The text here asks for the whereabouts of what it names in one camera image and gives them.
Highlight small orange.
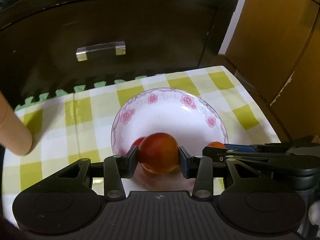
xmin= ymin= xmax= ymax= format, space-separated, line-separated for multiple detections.
xmin=207 ymin=141 xmax=226 ymax=148

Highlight oblong red cherry tomato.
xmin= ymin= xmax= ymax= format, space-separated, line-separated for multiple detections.
xmin=131 ymin=137 xmax=145 ymax=147

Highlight large orange-red tomato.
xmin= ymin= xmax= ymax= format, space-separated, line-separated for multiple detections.
xmin=138 ymin=133 xmax=180 ymax=174

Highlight white floral porcelain plate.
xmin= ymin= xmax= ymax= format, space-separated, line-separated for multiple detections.
xmin=110 ymin=87 xmax=229 ymax=196

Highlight yellow checkered tablecloth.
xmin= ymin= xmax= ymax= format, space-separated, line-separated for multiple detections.
xmin=2 ymin=66 xmax=279 ymax=222

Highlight brown wooden wardrobe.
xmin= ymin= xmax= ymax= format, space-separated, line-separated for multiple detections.
xmin=226 ymin=0 xmax=319 ymax=139

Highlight green foam mat edge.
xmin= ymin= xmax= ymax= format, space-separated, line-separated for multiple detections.
xmin=14 ymin=74 xmax=170 ymax=116

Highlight pink ribbed cylindrical case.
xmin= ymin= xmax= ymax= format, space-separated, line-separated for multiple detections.
xmin=0 ymin=93 xmax=33 ymax=156

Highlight dark wooden cabinet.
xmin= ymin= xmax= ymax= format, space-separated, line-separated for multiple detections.
xmin=1 ymin=0 xmax=238 ymax=107

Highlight silver drawer handle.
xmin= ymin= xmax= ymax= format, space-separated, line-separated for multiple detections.
xmin=76 ymin=41 xmax=126 ymax=62

